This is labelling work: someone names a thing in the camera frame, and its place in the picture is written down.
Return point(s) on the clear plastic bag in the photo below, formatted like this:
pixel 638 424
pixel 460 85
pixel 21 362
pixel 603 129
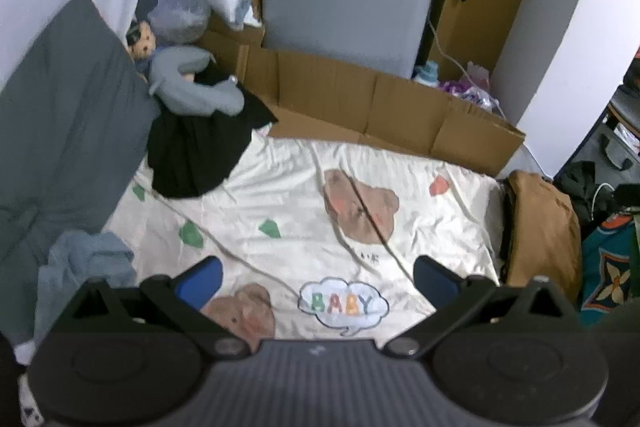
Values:
pixel 180 14

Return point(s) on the black garment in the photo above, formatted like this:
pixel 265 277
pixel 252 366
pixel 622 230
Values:
pixel 195 152

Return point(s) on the brown printed t-shirt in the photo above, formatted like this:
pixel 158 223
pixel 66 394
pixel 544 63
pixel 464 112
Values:
pixel 542 237

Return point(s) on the grey duvet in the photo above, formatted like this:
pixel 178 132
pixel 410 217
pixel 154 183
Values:
pixel 65 132

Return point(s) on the blue detergent bottle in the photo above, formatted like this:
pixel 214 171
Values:
pixel 427 73

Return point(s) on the purple white plastic bag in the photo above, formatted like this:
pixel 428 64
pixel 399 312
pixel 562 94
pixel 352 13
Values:
pixel 470 94

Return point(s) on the teal patterned cloth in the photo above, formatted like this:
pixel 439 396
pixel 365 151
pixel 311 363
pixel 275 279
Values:
pixel 607 272

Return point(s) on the grey neck pillow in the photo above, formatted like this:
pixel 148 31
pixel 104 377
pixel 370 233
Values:
pixel 185 87

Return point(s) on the white printed blanket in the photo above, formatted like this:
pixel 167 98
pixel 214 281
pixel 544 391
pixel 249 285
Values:
pixel 300 187

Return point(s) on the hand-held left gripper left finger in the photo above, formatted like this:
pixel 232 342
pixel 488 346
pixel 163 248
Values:
pixel 200 282

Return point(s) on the teddy bear toy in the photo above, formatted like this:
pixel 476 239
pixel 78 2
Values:
pixel 141 42

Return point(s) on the black clothing pile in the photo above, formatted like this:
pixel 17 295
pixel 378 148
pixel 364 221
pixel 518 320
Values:
pixel 582 187

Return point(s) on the flattened cardboard box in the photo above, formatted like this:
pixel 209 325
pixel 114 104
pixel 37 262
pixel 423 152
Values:
pixel 350 102

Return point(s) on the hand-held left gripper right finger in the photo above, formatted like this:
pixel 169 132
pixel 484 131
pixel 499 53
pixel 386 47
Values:
pixel 435 279

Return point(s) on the pink packet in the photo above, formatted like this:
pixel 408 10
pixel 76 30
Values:
pixel 477 72

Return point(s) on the black chair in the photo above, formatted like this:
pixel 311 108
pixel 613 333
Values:
pixel 627 102

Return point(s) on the light blue garment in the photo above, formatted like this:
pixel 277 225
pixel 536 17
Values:
pixel 80 272

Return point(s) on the grey fabric bag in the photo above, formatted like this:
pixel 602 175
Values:
pixel 612 152

